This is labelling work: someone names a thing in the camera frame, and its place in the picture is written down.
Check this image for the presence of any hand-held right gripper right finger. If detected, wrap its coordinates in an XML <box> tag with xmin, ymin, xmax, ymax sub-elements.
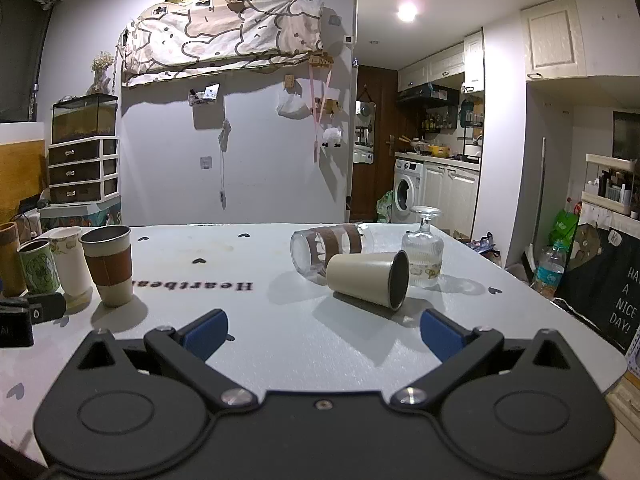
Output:
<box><xmin>390</xmin><ymin>308</ymin><xmax>575</xmax><ymax>407</ymax></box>

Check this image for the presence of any ribbed glass cup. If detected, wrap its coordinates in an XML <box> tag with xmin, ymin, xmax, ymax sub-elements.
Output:
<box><xmin>401</xmin><ymin>232</ymin><xmax>445</xmax><ymax>289</ymax></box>

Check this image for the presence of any brown wooden door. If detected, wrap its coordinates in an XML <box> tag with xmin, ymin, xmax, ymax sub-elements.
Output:
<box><xmin>349</xmin><ymin>64</ymin><xmax>399</xmax><ymax>224</ymax></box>

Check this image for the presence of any green patterned cup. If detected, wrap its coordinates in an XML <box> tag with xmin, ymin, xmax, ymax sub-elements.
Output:
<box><xmin>17</xmin><ymin>239</ymin><xmax>62</xmax><ymax>295</ymax></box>

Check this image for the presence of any white drawer unit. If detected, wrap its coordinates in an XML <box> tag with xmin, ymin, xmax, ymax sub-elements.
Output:
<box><xmin>47</xmin><ymin>135</ymin><xmax>121</xmax><ymax>205</ymax></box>

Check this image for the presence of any green plastic bag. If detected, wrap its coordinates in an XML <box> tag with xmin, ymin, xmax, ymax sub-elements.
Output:
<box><xmin>376</xmin><ymin>190</ymin><xmax>396</xmax><ymax>224</ymax></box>

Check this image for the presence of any white washing machine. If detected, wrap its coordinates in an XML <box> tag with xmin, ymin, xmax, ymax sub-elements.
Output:
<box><xmin>392</xmin><ymin>158</ymin><xmax>427</xmax><ymax>224</ymax></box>

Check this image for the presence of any black chalkboard sign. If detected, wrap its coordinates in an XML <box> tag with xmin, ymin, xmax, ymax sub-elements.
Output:
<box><xmin>556</xmin><ymin>219</ymin><xmax>640</xmax><ymax>354</ymax></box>

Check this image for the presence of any white paper cup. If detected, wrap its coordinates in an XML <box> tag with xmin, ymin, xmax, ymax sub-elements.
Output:
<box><xmin>48</xmin><ymin>227</ymin><xmax>94</xmax><ymax>297</ymax></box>

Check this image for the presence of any beige cup with brown sleeve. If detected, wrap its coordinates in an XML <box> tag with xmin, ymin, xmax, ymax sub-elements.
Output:
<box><xmin>79</xmin><ymin>225</ymin><xmax>135</xmax><ymax>308</ymax></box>

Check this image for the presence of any glass fish tank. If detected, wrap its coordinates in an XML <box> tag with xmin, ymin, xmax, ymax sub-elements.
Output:
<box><xmin>51</xmin><ymin>93</ymin><xmax>120</xmax><ymax>145</ymax></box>

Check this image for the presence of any white storage rack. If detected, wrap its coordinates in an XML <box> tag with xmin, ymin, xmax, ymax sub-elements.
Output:
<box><xmin>581</xmin><ymin>153</ymin><xmax>639</xmax><ymax>219</ymax></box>

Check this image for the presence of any hanging wall mirror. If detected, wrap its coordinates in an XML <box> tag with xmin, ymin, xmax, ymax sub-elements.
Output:
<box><xmin>353</xmin><ymin>100</ymin><xmax>377</xmax><ymax>164</ymax></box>

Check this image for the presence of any dried flower vase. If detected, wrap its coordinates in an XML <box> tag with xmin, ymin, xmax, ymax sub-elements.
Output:
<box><xmin>90</xmin><ymin>51</ymin><xmax>115</xmax><ymax>95</ymax></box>

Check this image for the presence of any bamboo cup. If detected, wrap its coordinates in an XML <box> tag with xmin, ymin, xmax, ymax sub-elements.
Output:
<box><xmin>0</xmin><ymin>222</ymin><xmax>29</xmax><ymax>297</ymax></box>

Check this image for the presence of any white hanging plastic bag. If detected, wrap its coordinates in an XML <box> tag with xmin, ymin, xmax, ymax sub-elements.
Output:
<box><xmin>276</xmin><ymin>90</ymin><xmax>310</xmax><ymax>120</ymax></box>

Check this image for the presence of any white wall cabinet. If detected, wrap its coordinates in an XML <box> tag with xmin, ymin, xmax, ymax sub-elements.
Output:
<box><xmin>519</xmin><ymin>0</ymin><xmax>589</xmax><ymax>81</ymax></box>

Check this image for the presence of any plastic water bottle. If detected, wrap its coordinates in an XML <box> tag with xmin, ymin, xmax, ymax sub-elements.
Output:
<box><xmin>532</xmin><ymin>242</ymin><xmax>568</xmax><ymax>301</ymax></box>

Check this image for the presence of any white kitchen base cabinet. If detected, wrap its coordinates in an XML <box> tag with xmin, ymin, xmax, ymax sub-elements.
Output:
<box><xmin>423</xmin><ymin>159</ymin><xmax>482</xmax><ymax>237</ymax></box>

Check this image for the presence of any printed cloth cover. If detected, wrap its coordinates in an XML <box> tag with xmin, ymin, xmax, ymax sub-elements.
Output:
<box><xmin>120</xmin><ymin>0</ymin><xmax>324</xmax><ymax>87</ymax></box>

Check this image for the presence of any clear stemmed glass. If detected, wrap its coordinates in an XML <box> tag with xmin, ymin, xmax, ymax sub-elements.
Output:
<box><xmin>409</xmin><ymin>205</ymin><xmax>444</xmax><ymax>237</ymax></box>

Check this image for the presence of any green shopping bag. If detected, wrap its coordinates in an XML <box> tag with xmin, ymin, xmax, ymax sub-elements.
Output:
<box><xmin>549</xmin><ymin>208</ymin><xmax>582</xmax><ymax>252</ymax></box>

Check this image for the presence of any patterned storage box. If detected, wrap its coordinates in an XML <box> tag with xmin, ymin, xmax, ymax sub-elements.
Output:
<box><xmin>39</xmin><ymin>202</ymin><xmax>123</xmax><ymax>235</ymax></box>

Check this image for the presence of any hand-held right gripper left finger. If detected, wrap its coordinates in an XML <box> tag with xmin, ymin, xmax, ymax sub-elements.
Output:
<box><xmin>72</xmin><ymin>308</ymin><xmax>259</xmax><ymax>407</ymax></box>

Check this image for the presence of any glass cup with brown sleeve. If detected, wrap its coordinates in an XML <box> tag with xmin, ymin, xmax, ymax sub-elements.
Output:
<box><xmin>289</xmin><ymin>223</ymin><xmax>375</xmax><ymax>277</ymax></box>

